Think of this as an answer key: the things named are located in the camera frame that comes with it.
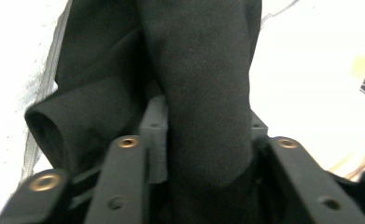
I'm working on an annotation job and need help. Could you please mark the black cloth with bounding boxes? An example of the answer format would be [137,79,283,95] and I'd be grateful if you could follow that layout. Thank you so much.
[24,0,262,224]

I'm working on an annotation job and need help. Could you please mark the white mesh laundry bag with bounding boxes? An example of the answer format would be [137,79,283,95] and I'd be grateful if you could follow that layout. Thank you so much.
[0,0,365,188]

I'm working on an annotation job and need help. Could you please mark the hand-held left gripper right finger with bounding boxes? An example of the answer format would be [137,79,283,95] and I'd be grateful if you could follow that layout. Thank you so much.
[249,111,270,142]

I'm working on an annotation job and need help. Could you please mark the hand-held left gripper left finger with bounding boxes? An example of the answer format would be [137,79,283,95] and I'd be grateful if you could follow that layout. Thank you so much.
[138,95,169,185]

